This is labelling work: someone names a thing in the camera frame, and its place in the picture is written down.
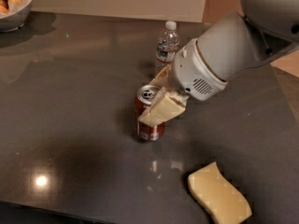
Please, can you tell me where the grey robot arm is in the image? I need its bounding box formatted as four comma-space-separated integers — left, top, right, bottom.
138, 0, 299, 127

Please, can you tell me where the white napkin in bowl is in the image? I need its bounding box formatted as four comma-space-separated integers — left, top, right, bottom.
0, 0, 32, 17

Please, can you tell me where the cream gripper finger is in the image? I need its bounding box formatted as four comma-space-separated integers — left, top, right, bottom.
149, 65, 171, 89
149, 87, 189, 123

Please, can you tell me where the silver metal bowl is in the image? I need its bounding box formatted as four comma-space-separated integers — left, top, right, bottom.
0, 0, 34, 32

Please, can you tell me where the yellow sponge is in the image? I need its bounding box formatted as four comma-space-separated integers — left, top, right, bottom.
188, 162, 252, 224

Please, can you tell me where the red coke can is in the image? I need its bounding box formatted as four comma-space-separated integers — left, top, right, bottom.
135, 84, 164, 141

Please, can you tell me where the clear plastic water bottle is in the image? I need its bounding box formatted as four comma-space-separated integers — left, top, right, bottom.
155, 21, 180, 74

